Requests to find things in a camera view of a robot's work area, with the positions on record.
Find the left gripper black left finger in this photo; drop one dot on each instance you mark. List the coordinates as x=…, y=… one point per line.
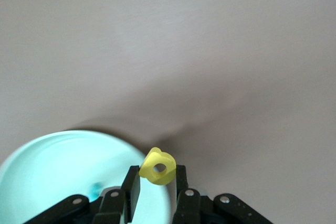
x=110, y=208

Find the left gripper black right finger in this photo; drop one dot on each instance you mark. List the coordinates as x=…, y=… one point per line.
x=189, y=208

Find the teal foam letter c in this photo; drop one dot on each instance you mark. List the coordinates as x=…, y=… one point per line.
x=95, y=190

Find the yellow letter d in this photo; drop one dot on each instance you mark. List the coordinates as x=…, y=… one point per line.
x=147, y=166

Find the pale green plate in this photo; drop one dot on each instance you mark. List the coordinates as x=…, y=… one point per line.
x=52, y=169

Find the brown table cover sheet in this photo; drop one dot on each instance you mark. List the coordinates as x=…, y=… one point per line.
x=157, y=51

